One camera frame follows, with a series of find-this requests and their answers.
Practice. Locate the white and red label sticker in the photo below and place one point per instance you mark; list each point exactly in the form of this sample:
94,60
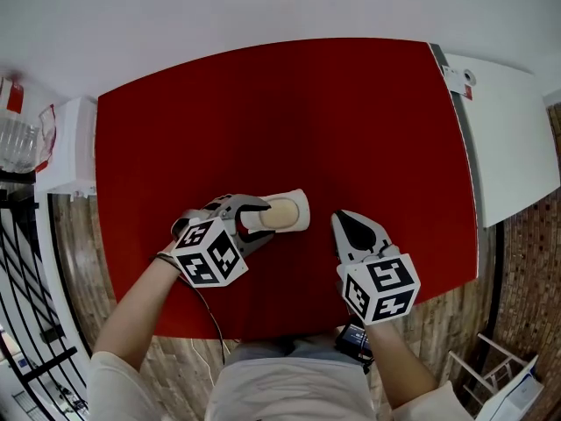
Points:
456,82

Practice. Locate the red and clear plastic bag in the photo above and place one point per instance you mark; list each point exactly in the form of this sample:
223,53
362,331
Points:
48,134

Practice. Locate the beige rounded object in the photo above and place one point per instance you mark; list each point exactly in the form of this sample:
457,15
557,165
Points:
280,213

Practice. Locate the black metal railing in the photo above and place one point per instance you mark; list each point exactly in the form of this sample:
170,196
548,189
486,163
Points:
22,287

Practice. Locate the clear water bottle red label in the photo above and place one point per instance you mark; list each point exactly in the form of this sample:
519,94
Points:
15,134

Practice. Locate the person's left forearm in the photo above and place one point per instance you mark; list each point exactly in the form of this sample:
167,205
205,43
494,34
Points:
131,318

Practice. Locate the small round white object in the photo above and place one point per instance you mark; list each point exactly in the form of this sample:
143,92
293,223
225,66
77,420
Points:
469,77

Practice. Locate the person's white shirt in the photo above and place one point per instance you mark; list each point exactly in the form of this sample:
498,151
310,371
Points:
289,388

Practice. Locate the person's right forearm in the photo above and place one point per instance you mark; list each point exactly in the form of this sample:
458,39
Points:
399,358

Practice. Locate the white side table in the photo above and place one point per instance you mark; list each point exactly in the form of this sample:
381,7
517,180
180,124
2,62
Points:
508,143

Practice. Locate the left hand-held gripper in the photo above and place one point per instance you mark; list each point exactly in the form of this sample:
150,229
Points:
206,252

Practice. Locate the black waist device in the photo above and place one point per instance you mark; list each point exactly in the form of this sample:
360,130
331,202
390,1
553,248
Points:
352,336

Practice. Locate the white box blue trim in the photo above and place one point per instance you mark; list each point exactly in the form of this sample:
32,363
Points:
513,395

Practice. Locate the white frame chair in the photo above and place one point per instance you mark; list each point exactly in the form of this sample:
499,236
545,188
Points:
488,366

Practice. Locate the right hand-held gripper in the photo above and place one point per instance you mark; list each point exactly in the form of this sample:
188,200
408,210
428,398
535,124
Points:
385,287

